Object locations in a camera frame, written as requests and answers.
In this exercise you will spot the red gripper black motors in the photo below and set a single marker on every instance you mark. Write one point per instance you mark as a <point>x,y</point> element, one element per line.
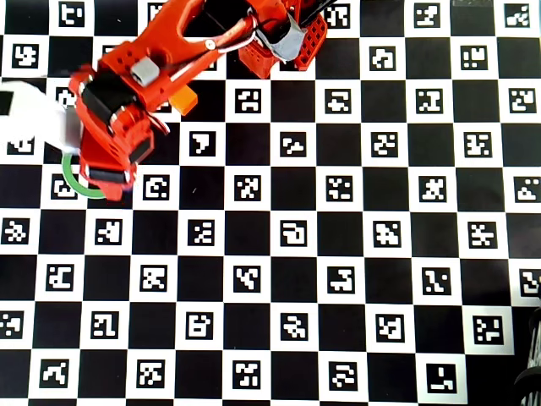
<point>108,176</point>

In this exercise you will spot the orange cube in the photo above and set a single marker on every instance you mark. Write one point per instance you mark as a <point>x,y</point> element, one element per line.
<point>186,100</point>

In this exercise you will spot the red perforated robot base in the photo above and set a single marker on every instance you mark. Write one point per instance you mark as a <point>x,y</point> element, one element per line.
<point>315,42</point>

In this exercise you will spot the red robot arm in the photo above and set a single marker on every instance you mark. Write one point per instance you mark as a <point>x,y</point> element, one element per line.
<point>169,25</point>

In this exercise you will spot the black white marker checkerboard mat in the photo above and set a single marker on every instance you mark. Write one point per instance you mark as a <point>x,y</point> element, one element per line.
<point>380,275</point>

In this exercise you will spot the black ribbed object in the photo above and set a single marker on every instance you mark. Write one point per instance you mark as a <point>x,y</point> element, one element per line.
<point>533,372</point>

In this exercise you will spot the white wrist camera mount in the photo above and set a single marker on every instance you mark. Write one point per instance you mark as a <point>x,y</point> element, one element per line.
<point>34,114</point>

